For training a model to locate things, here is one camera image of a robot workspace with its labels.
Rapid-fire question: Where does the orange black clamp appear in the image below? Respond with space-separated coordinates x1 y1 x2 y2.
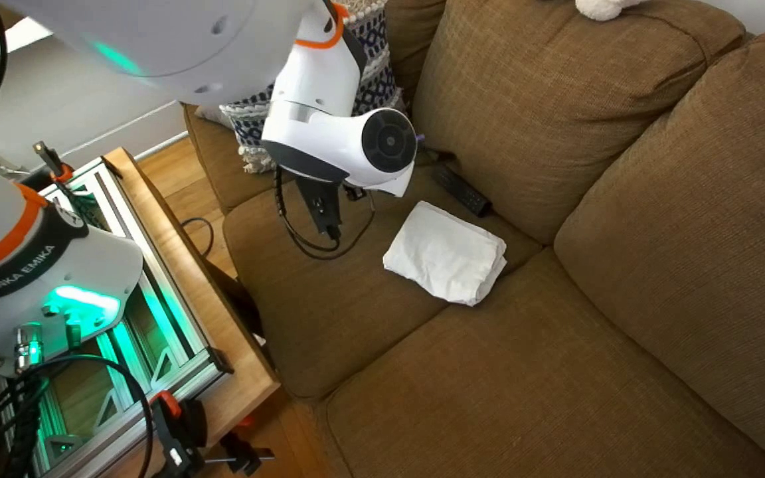
29 139 80 195
146 391 276 478

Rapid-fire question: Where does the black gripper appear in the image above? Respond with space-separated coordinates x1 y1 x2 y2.
295 168 348 245

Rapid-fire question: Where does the blue white tasselled pillow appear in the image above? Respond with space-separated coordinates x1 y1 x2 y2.
217 0 407 175

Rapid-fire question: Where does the black floor cable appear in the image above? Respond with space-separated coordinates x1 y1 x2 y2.
174 214 217 260

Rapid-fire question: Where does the aluminium frame with green light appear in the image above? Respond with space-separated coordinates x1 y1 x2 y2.
0 156 234 478

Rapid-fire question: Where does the folded white cloth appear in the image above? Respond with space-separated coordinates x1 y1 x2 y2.
380 199 510 307

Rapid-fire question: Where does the wooden table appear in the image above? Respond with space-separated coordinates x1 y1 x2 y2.
97 147 280 478

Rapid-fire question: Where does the white plush toy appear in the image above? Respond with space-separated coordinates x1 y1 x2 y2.
570 0 647 25

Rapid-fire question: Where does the black cable bundle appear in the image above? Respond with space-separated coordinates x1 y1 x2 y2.
0 350 156 478

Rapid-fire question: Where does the black remote control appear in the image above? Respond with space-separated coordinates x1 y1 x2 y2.
433 159 496 221

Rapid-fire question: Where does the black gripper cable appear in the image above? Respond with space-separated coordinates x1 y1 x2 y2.
272 171 376 262

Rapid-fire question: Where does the brown fabric sofa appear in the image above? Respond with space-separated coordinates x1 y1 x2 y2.
181 0 765 478

